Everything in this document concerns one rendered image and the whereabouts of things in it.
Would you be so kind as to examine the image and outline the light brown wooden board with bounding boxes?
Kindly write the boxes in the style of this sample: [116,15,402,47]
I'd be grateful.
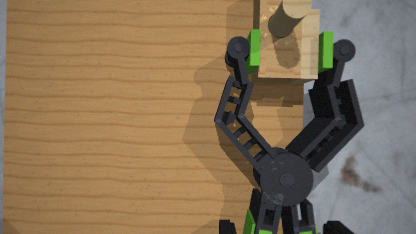
[2,0,320,234]

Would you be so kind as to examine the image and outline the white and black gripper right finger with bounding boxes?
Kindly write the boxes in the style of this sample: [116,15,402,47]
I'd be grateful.
[323,221,354,234]

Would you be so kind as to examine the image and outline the small wooden block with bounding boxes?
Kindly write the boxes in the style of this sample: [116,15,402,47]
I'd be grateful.
[251,0,302,84]

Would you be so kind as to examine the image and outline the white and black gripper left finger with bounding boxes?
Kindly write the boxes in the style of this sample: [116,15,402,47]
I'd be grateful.
[219,219,236,234]

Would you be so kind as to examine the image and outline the light wooden dowel pin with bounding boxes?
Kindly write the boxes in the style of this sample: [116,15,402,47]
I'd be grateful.
[268,0,312,37]

